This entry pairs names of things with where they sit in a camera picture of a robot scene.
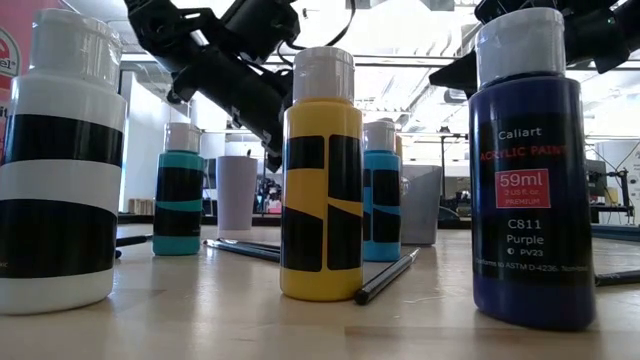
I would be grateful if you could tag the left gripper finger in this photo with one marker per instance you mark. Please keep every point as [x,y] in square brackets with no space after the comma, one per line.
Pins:
[272,157]

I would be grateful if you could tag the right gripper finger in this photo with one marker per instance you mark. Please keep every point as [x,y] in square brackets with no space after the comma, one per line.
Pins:
[462,77]

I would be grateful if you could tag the large yellow-orange paint bottle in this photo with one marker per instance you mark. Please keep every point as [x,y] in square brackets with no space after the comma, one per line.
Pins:
[398,150]

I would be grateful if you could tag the large pink paint bottle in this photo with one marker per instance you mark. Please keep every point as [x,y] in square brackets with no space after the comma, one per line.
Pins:
[15,20]

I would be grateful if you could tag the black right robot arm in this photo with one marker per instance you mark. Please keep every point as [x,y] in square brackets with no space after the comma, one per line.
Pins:
[634,22]

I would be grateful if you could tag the small yellow paint bottle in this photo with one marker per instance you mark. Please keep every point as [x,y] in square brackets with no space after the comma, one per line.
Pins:
[322,120]

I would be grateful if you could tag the dark purple paint bottle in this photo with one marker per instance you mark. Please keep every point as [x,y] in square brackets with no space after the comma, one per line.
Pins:
[530,100]

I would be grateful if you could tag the teal paint bottle black label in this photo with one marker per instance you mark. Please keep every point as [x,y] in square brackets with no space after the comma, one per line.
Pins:
[178,160]

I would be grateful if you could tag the light blue paint bottle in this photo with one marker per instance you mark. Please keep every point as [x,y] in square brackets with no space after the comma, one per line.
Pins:
[382,160]

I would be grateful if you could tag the white paint bottle black label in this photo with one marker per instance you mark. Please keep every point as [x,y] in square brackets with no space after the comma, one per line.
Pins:
[65,180]

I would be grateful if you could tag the lilac plastic cup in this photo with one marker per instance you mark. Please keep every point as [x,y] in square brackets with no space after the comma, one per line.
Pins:
[236,190]

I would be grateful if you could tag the grey translucent plastic bin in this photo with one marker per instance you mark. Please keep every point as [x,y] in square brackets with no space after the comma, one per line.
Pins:
[421,205]

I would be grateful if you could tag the black background workbench equipment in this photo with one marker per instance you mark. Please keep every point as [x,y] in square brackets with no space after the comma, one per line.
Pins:
[597,177]

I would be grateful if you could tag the wooden crate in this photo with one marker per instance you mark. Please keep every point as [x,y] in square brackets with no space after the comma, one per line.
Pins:
[142,206]

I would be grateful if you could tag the black pencil near yellow bottle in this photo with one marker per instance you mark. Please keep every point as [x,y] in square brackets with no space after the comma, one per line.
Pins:
[385,277]

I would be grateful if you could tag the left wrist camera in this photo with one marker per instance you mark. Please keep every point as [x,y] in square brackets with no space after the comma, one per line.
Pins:
[260,25]

